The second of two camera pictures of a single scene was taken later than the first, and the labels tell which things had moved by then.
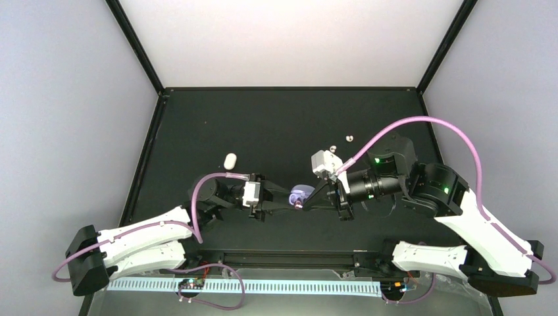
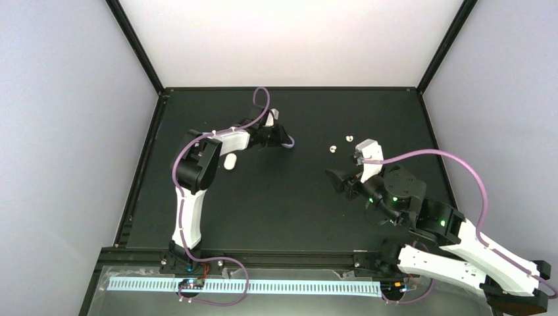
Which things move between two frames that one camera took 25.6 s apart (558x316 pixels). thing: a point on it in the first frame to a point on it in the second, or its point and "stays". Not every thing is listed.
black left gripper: (267, 189) to (278, 137)
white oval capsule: (230, 161) stays
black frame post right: (463, 15) stays
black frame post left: (137, 47) stays
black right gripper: (342, 205) to (339, 183)
